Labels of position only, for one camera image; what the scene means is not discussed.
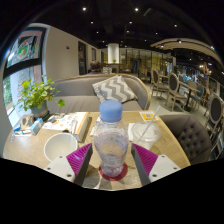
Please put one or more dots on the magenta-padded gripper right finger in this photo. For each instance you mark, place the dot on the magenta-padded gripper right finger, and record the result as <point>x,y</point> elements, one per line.
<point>163,165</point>

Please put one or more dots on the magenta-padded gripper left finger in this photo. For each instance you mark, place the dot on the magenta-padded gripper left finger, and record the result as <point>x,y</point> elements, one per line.
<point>61,165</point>

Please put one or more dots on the clear blue-capped water bottle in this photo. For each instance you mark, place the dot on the clear blue-capped water bottle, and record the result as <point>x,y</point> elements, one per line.
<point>111,146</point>

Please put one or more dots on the white printed mug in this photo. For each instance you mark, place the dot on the white printed mug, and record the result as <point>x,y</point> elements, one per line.
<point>60,146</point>

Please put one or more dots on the clear plastic cup with straw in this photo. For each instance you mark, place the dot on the clear plastic cup with straw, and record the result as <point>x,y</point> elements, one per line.
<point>145,133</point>

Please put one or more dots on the flat round red coaster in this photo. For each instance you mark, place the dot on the flat round red coaster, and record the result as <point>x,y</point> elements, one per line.
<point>125,170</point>

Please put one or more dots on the grey tufted armchair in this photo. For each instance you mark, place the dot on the grey tufted armchair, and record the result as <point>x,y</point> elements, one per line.
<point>188,133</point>

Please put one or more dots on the printed menu leaflet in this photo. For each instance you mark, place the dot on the printed menu leaflet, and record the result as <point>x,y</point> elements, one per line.
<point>61,121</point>

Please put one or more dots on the small blue box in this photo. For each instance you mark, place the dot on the small blue box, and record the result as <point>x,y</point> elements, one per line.
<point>36,126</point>

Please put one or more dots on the white paper napkin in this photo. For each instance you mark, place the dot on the white paper napkin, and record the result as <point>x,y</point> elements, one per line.
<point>130,130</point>

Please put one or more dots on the potted green plant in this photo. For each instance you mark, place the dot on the potted green plant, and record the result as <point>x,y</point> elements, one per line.
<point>35,95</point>

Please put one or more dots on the grey chevron cushion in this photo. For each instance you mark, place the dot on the grey chevron cushion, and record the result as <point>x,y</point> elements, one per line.
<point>115,89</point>

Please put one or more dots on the person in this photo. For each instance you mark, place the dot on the person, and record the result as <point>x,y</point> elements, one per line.
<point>95,67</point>

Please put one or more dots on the group of ceiling lights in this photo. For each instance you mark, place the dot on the group of ceiling lights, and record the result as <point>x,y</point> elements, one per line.
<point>136,9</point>

